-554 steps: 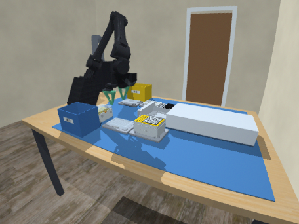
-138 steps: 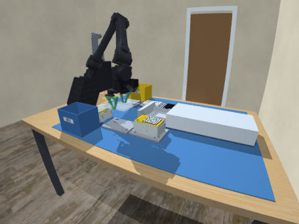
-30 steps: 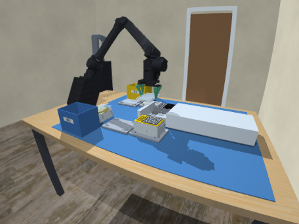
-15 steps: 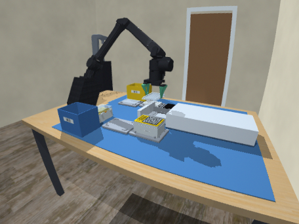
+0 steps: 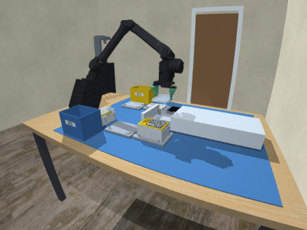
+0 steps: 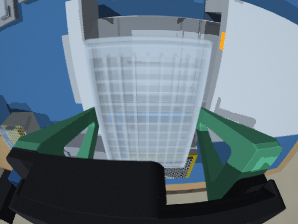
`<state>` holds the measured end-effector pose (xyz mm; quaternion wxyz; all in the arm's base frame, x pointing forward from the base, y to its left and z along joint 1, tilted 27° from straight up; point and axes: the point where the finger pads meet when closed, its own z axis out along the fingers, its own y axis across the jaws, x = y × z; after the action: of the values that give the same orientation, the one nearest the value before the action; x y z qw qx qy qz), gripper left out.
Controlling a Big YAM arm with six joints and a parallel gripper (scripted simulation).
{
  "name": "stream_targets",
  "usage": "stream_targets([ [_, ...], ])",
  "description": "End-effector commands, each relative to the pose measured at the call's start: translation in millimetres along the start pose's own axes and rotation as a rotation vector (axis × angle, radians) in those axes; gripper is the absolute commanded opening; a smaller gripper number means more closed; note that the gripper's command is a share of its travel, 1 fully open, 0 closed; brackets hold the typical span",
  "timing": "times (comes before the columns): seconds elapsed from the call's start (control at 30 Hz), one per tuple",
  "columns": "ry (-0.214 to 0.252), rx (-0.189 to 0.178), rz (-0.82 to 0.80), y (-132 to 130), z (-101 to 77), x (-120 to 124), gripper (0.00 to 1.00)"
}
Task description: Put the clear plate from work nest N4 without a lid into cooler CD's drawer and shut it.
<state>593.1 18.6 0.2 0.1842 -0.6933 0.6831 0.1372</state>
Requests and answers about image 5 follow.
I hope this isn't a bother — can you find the blue open-top box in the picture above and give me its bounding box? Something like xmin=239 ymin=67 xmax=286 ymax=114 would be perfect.
xmin=59 ymin=105 xmax=103 ymax=141

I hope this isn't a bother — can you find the yellow open bin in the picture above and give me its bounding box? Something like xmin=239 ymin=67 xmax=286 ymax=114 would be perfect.
xmin=130 ymin=85 xmax=155 ymax=104

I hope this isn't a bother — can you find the blue bench mat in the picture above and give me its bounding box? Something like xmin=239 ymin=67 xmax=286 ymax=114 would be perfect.
xmin=54 ymin=98 xmax=283 ymax=207

